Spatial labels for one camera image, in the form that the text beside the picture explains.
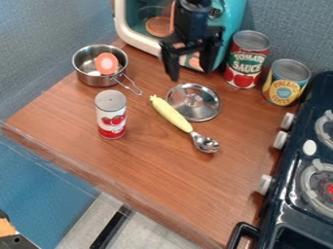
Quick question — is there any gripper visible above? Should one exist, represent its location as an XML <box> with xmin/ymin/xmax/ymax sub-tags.
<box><xmin>157</xmin><ymin>26</ymin><xmax>227</xmax><ymax>83</ymax></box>

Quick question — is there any toy microwave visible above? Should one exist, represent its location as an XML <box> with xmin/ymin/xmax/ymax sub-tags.
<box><xmin>113</xmin><ymin>0</ymin><xmax>249</xmax><ymax>73</ymax></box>

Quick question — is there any silver pot lid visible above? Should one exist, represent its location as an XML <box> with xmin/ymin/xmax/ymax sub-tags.
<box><xmin>165</xmin><ymin>82</ymin><xmax>223</xmax><ymax>123</ymax></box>

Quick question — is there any large red tomato can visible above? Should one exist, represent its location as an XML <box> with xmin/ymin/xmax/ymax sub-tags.
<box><xmin>223</xmin><ymin>29</ymin><xmax>273</xmax><ymax>89</ymax></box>

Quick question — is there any orange toy food slice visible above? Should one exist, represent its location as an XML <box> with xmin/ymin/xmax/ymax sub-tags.
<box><xmin>93</xmin><ymin>52</ymin><xmax>122</xmax><ymax>76</ymax></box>

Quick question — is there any silver pot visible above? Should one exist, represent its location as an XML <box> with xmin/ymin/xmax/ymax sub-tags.
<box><xmin>70</xmin><ymin>44</ymin><xmax>145</xmax><ymax>97</ymax></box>

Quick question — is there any small red tomato can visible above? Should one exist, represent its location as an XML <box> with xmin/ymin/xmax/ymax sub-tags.
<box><xmin>93</xmin><ymin>89</ymin><xmax>130</xmax><ymax>141</ymax></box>

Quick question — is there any yellow pineapple can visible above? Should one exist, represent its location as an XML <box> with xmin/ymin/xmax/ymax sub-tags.
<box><xmin>261</xmin><ymin>58</ymin><xmax>313</xmax><ymax>107</ymax></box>

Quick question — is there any toy stove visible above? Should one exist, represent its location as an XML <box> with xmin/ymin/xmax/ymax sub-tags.
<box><xmin>225</xmin><ymin>71</ymin><xmax>333</xmax><ymax>249</ymax></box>

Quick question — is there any yellow handled silver spoon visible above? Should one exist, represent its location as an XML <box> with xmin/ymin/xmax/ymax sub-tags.
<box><xmin>148</xmin><ymin>94</ymin><xmax>222</xmax><ymax>155</ymax></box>

